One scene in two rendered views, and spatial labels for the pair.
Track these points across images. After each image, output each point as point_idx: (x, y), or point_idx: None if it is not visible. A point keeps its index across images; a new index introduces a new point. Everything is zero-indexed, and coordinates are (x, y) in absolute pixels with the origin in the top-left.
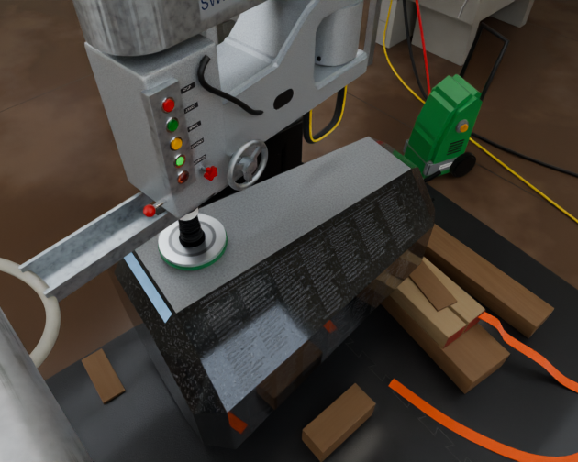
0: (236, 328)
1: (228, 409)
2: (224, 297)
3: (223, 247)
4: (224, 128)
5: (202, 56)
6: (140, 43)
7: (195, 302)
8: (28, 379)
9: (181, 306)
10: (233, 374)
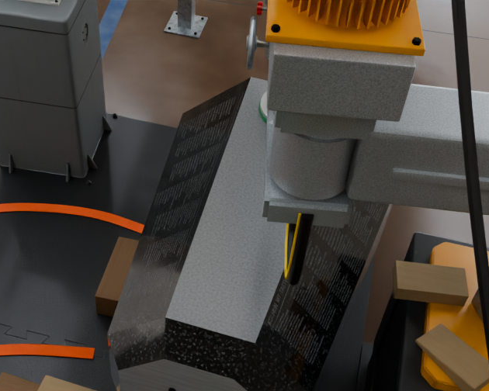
0: (212, 117)
1: (182, 114)
2: (233, 108)
3: (262, 112)
4: None
5: None
6: None
7: (246, 88)
8: None
9: (252, 81)
10: (194, 116)
